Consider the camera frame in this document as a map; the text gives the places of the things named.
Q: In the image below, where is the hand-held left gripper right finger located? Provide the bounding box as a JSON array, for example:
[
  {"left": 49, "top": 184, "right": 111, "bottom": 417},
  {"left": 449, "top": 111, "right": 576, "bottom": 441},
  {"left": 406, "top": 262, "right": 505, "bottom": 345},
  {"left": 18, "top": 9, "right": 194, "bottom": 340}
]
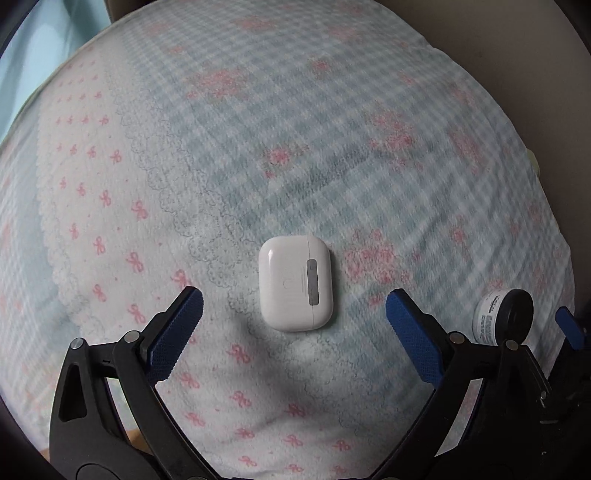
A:
[{"left": 374, "top": 289, "right": 539, "bottom": 480}]

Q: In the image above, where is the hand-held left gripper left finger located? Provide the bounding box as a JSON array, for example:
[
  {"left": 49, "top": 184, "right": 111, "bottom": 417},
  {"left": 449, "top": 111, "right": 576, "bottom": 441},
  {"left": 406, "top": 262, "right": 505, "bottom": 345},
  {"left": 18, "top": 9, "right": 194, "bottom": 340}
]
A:
[{"left": 48, "top": 286, "right": 218, "bottom": 480}]

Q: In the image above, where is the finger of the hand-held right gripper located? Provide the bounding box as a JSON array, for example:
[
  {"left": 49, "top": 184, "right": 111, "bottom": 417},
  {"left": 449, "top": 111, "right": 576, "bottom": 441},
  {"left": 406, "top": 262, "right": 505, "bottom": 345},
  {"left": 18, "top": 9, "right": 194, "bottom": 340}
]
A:
[{"left": 555, "top": 306, "right": 584, "bottom": 370}]

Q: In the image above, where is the black lid white jar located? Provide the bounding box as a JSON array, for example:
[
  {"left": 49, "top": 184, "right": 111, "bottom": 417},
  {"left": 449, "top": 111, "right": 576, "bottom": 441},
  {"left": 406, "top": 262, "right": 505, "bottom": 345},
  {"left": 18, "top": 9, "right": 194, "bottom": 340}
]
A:
[{"left": 474, "top": 289, "right": 534, "bottom": 348}]

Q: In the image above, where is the white earbuds case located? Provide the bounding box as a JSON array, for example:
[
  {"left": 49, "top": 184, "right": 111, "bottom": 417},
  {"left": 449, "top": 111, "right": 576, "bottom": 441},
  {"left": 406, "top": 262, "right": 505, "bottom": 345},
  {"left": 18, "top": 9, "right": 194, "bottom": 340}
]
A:
[{"left": 257, "top": 234, "right": 334, "bottom": 332}]

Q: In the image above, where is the checked floral bedsheet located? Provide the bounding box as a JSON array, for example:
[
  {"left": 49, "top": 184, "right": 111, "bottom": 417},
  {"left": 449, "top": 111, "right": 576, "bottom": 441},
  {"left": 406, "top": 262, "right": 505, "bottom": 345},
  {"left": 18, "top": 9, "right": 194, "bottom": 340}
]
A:
[{"left": 0, "top": 0, "right": 578, "bottom": 480}]

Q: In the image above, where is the light blue hanging cloth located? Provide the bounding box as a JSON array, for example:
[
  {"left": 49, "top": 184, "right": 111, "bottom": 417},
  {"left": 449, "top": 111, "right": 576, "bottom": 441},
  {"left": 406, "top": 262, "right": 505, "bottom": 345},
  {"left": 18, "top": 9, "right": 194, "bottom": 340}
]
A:
[{"left": 0, "top": 0, "right": 109, "bottom": 144}]

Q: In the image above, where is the grey brown curtain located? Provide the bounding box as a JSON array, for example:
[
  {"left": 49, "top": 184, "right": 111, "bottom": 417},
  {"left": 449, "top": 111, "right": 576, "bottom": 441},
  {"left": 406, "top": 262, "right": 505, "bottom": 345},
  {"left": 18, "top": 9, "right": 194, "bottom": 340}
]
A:
[{"left": 105, "top": 0, "right": 139, "bottom": 24}]

